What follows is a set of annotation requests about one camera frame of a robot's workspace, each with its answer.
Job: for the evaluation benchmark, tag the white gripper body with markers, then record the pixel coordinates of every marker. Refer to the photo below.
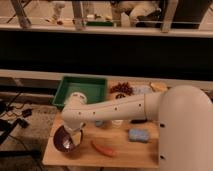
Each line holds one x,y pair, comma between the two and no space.
73,137

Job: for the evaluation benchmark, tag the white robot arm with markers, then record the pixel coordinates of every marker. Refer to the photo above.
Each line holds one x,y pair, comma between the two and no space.
185,120

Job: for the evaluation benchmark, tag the purple bowl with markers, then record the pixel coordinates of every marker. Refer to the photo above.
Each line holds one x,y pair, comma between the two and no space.
59,138

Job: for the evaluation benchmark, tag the small blue cup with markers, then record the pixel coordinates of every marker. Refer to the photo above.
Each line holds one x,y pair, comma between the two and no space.
98,123

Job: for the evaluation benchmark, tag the orange carrot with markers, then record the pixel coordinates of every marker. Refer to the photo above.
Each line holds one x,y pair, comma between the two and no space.
103,150

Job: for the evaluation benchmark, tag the small white cup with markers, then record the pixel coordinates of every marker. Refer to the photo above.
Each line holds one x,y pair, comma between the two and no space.
117,123

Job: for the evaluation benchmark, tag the green plastic tray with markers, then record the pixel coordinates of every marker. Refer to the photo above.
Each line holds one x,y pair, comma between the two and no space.
94,88

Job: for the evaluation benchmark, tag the dark red grape bunch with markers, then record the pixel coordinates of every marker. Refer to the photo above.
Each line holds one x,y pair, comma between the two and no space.
123,88

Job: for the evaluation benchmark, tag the blue sponge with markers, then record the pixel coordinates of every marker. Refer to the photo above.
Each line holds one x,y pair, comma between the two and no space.
138,135

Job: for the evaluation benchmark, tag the bread piece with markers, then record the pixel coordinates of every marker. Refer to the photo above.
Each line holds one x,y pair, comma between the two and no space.
159,87

